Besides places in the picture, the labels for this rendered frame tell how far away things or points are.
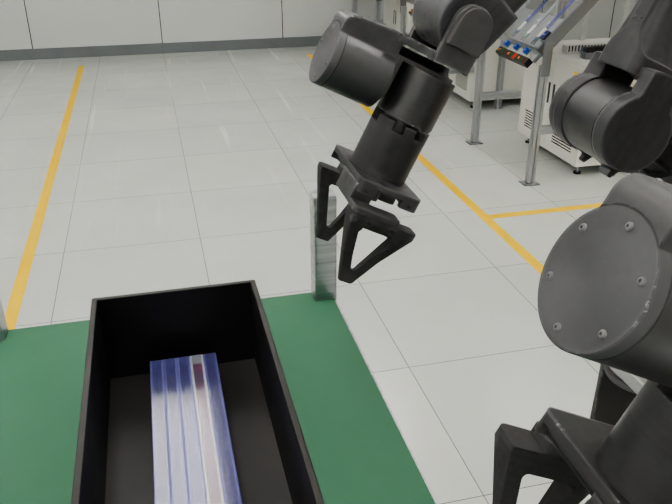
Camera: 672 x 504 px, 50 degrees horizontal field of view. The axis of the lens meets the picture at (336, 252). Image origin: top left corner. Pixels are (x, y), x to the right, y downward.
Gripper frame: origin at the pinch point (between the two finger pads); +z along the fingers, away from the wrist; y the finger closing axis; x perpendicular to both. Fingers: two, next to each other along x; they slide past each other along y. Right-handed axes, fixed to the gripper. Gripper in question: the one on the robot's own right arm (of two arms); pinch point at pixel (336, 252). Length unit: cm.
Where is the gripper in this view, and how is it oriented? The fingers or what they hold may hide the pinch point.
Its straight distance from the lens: 72.7
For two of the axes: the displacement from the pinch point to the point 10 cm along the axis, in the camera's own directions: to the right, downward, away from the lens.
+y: 2.3, 4.3, -8.7
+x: 8.7, 3.1, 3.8
